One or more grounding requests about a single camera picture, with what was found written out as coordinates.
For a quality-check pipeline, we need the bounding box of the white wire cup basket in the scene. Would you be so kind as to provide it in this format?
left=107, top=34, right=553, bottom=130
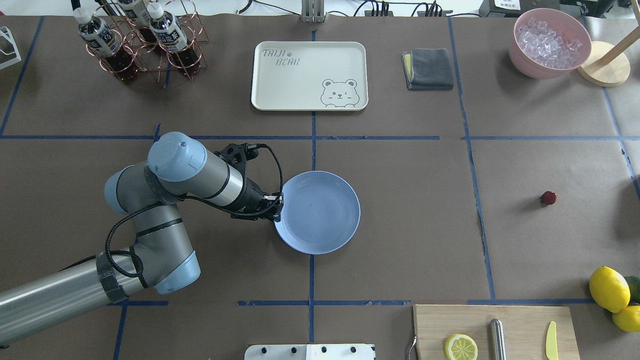
left=0, top=26, right=22, bottom=70

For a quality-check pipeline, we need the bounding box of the half lemon slice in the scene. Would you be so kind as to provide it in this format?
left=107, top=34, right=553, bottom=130
left=443, top=333, right=479, bottom=360

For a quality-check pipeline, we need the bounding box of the aluminium frame post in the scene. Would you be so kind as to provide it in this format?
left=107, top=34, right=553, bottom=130
left=301, top=0, right=326, bottom=24

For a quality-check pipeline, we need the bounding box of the red strawberry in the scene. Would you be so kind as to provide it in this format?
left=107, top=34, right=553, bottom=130
left=539, top=190, right=558, bottom=206

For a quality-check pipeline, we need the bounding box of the yellow plastic knife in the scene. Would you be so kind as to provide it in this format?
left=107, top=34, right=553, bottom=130
left=544, top=321, right=559, bottom=360

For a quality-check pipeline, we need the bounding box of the tea bottle front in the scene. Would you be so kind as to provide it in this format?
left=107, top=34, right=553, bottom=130
left=73, top=7, right=138, bottom=82

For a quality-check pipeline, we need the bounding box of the yellow lemon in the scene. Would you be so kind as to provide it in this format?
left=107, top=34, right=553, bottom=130
left=589, top=266, right=631, bottom=313
left=612, top=305, right=640, bottom=332

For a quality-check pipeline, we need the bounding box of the wooden stand with base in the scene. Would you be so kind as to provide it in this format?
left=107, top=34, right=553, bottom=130
left=577, top=27, right=640, bottom=87

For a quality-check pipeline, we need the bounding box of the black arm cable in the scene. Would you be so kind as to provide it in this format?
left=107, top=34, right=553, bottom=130
left=104, top=143, right=285, bottom=279

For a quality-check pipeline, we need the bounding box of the wooden cutting board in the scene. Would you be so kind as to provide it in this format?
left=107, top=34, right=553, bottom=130
left=413, top=304, right=582, bottom=360

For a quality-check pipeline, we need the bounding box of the copper wire bottle rack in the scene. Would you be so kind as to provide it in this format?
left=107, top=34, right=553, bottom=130
left=72, top=0, right=209, bottom=81

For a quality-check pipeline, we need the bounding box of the tea bottle middle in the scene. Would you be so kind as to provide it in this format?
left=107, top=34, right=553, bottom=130
left=146, top=2, right=201, bottom=77

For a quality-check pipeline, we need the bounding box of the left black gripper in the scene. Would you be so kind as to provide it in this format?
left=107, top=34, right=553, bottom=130
left=214, top=143, right=284, bottom=223

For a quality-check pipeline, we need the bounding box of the blue round plate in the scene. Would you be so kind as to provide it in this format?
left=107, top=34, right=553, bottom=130
left=274, top=170, right=361, bottom=255

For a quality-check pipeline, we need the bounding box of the green lime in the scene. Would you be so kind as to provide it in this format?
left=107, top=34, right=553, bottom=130
left=624, top=275, right=640, bottom=305

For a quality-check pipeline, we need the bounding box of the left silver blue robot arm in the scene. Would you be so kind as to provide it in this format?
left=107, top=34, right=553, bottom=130
left=0, top=131, right=284, bottom=347

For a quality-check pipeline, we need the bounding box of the grey folded cloth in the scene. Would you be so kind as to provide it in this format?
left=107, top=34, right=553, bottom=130
left=401, top=48, right=454, bottom=91

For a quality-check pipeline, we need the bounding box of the tea bottle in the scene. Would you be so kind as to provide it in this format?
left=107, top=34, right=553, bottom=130
left=146, top=2, right=201, bottom=77
left=73, top=7, right=138, bottom=82
left=117, top=0, right=158, bottom=44

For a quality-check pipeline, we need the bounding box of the tea bottle back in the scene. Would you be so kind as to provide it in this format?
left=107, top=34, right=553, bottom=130
left=117, top=0, right=158, bottom=44

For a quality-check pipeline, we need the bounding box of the cream bear tray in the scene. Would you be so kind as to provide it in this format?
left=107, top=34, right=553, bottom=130
left=251, top=41, right=370, bottom=112

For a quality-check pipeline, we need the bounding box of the pink bowl with ice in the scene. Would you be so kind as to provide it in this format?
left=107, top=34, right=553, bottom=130
left=509, top=7, right=592, bottom=79

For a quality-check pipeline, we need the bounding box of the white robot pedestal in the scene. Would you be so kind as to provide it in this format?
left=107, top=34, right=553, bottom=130
left=244, top=343, right=377, bottom=360

